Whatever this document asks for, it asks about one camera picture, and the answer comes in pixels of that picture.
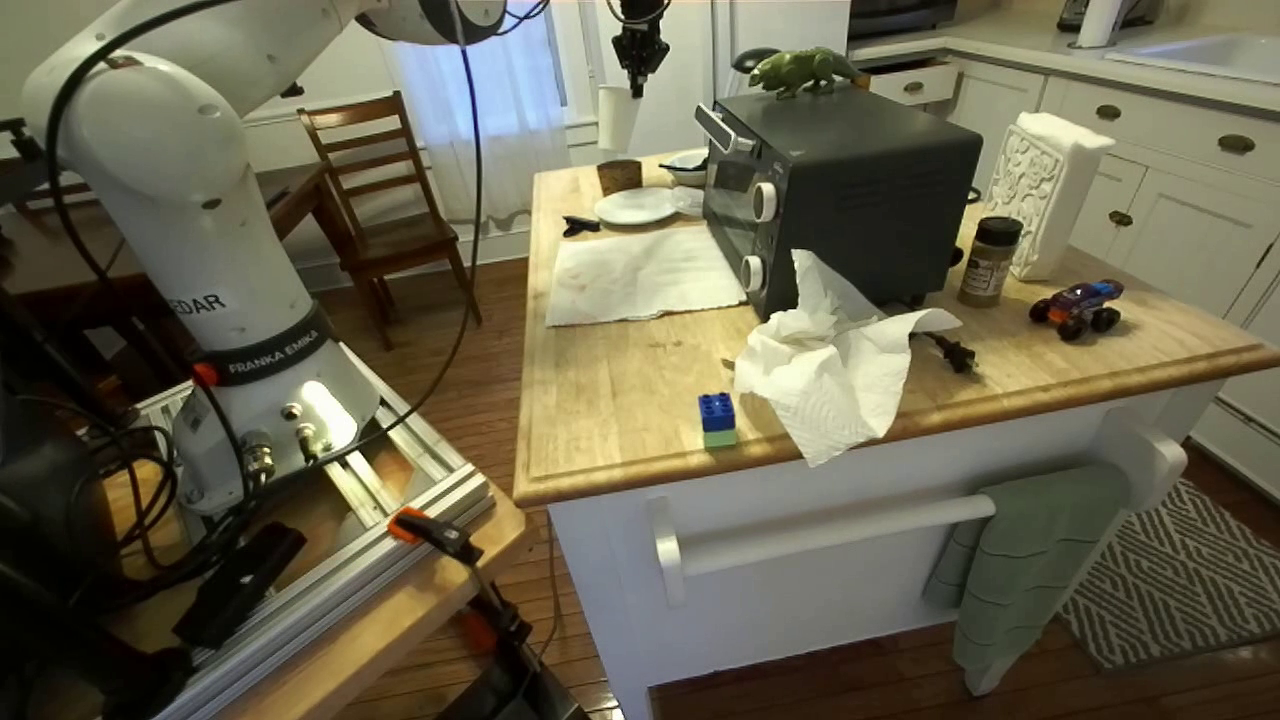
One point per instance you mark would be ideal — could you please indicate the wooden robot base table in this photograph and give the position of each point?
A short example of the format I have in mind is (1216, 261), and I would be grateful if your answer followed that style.
(294, 587)

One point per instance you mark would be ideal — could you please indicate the toy monster truck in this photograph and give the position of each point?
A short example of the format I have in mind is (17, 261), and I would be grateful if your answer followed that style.
(1077, 308)

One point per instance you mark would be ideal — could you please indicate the wooden chair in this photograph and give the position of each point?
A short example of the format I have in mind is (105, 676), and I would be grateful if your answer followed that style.
(385, 201)

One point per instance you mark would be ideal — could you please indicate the white ceramic plate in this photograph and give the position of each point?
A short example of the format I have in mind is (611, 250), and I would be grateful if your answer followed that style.
(638, 206)

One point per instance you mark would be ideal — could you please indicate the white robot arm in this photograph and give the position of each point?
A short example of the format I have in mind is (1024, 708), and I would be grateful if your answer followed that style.
(151, 106)

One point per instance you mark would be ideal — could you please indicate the green potted plant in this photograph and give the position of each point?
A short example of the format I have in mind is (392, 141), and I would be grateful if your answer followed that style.
(788, 75)

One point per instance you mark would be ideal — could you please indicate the spice jar with black lid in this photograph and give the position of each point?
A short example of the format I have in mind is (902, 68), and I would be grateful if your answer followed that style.
(988, 257)

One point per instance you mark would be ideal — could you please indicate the patterned floor rug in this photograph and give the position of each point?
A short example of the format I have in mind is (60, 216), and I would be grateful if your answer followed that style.
(1173, 580)

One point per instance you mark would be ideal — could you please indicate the green cloth towel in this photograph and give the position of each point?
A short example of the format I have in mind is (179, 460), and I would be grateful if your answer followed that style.
(1024, 556)

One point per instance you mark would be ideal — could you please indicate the white towel bar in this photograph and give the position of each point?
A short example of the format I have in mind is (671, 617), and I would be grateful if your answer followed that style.
(1146, 458)

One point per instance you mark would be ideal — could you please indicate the black toaster oven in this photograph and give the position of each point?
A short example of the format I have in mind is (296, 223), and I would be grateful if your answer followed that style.
(863, 182)

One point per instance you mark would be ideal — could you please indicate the blue and green sponge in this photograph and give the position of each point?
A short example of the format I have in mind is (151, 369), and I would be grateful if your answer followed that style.
(717, 420)

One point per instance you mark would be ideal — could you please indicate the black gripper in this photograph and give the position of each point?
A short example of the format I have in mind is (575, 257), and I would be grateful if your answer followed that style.
(638, 40)

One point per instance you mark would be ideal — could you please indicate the black power plug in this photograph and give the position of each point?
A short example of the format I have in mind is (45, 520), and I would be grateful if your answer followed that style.
(952, 354)

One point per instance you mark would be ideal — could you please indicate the black measuring spoon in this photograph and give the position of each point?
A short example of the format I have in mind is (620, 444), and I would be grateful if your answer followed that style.
(577, 225)

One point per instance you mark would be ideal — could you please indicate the crumpled white paper towel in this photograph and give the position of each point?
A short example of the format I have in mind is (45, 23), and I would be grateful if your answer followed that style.
(835, 367)

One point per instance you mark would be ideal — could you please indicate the flat stained white paper towel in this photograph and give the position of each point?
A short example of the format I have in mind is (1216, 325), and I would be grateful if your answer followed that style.
(638, 276)

